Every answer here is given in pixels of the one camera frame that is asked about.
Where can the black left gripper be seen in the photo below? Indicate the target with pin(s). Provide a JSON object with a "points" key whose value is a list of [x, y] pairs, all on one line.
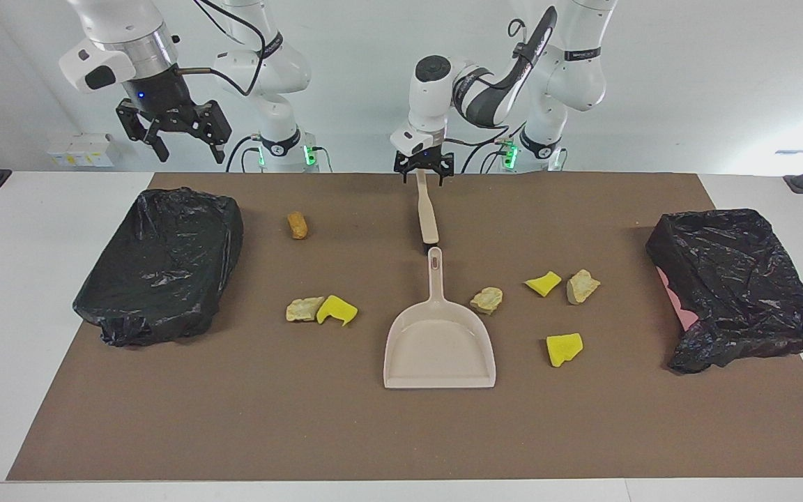
{"points": [[424, 162]]}

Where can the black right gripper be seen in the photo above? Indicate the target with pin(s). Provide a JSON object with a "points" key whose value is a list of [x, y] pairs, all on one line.
{"points": [[164, 104]]}

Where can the brown oval nugget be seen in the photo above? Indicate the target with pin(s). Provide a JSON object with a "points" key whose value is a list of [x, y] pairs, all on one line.
{"points": [[297, 226]]}

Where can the small beige orange rock chunk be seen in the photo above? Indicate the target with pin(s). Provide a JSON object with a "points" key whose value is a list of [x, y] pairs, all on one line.
{"points": [[486, 300]]}

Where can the notched yellow sponge piece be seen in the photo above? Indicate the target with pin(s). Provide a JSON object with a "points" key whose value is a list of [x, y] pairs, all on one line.
{"points": [[337, 308]]}

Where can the yellow green sponge wedge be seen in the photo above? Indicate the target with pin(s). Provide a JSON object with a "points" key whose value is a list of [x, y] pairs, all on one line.
{"points": [[544, 283]]}

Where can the beige plastic dustpan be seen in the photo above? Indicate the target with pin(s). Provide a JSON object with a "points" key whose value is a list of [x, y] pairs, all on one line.
{"points": [[440, 348]]}

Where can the pale grey beige rock chunk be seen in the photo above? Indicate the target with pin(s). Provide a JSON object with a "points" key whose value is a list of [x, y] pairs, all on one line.
{"points": [[302, 309]]}

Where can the large beige rock chunk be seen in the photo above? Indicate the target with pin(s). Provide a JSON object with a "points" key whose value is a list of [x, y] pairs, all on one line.
{"points": [[581, 287]]}

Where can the yellow sponge block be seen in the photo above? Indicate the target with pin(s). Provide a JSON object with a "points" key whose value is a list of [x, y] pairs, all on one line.
{"points": [[563, 348]]}

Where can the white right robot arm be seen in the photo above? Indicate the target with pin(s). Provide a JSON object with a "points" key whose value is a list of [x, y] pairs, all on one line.
{"points": [[269, 70]]}

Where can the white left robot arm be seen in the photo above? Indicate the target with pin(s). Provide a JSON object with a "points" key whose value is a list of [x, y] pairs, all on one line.
{"points": [[576, 70]]}

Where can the right black trash bag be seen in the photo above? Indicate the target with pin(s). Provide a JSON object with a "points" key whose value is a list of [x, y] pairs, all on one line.
{"points": [[157, 265]]}

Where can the black trash bag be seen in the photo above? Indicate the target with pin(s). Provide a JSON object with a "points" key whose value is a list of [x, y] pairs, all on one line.
{"points": [[157, 265], [736, 279]]}

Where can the left black trash bag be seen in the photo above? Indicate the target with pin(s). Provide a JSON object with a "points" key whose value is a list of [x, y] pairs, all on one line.
{"points": [[736, 279]]}

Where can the brown table mat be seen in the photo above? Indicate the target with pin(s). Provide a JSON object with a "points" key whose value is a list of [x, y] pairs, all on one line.
{"points": [[304, 418]]}

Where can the white wall socket box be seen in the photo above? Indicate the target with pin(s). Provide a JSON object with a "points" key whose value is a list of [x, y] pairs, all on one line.
{"points": [[81, 150]]}

